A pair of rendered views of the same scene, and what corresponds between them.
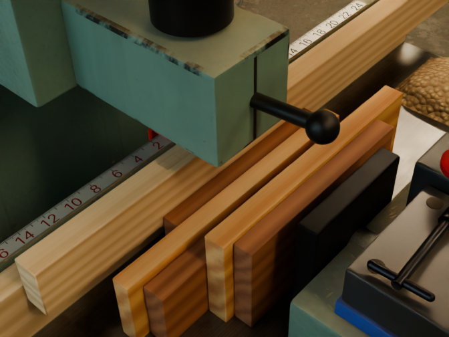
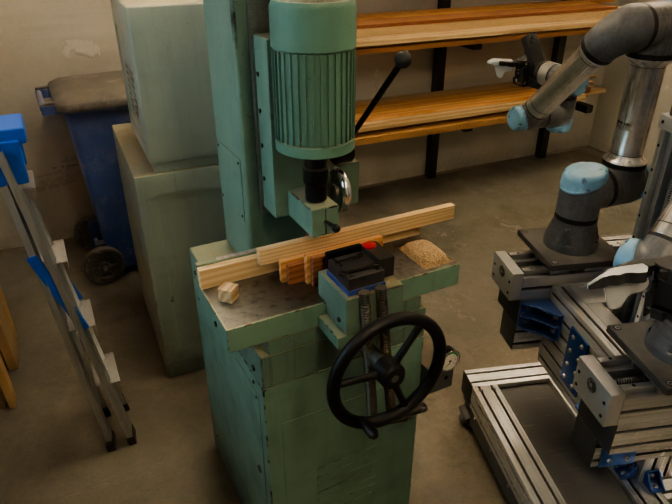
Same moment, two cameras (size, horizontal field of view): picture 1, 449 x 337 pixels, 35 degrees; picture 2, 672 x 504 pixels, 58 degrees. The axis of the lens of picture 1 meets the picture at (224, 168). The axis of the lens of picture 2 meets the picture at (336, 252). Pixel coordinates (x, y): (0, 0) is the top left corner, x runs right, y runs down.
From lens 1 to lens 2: 1.01 m
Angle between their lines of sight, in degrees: 21
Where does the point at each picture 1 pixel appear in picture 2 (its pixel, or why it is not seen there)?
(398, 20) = (405, 221)
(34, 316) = (258, 269)
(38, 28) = (280, 195)
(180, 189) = (306, 247)
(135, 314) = (282, 272)
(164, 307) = (289, 269)
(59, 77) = (283, 211)
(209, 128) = (311, 225)
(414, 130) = (398, 257)
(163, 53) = (304, 204)
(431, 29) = not seen: hidden behind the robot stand
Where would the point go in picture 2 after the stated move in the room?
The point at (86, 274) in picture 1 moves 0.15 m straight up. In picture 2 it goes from (273, 259) to (270, 200)
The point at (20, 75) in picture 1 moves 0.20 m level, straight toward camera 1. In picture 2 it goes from (273, 207) to (264, 247)
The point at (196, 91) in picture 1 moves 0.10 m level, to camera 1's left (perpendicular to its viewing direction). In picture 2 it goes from (309, 214) to (269, 208)
